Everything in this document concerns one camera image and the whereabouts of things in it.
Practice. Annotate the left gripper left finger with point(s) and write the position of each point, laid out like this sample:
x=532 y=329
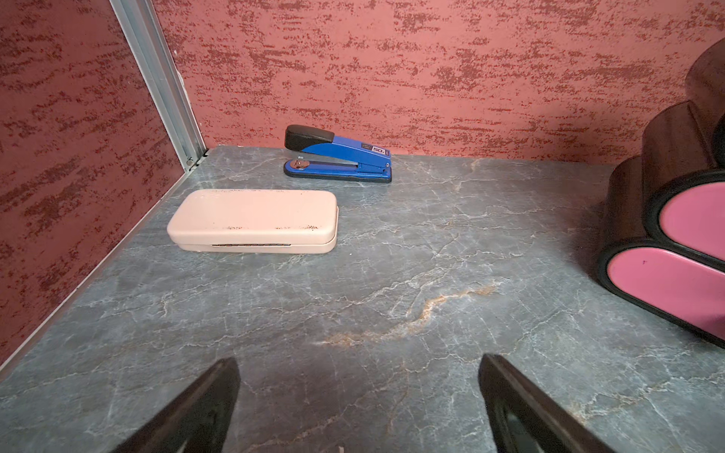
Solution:
x=197 y=420

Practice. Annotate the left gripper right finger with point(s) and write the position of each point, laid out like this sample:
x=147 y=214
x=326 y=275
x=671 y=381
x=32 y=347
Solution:
x=523 y=418

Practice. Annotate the black pink drawer cabinet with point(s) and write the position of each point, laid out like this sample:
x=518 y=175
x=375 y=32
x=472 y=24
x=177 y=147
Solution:
x=682 y=147

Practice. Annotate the pink bottom drawer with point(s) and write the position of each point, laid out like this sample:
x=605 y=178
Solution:
x=680 y=288

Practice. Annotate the pink pencil case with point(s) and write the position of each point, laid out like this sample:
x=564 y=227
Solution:
x=256 y=221

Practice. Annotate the blue black stapler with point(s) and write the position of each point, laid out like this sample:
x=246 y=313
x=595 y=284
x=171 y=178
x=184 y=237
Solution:
x=357 y=161

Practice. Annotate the left aluminium corner post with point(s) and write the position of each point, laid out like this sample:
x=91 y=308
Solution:
x=143 y=32

